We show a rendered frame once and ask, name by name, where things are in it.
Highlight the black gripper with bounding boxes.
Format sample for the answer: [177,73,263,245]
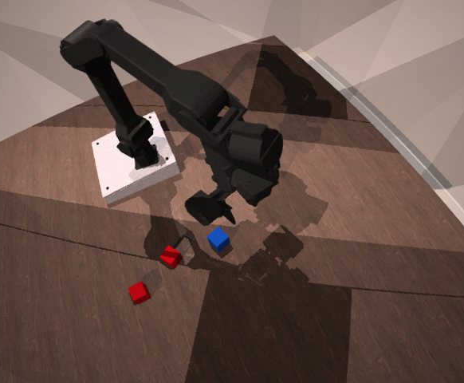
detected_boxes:
[184,157,243,226]

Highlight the blue cube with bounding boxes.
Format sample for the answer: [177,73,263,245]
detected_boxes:
[207,227,230,253]

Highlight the red cube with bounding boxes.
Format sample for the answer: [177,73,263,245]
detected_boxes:
[128,282,151,304]
[160,245,183,269]

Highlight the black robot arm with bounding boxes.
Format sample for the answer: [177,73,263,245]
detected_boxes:
[59,18,283,205]

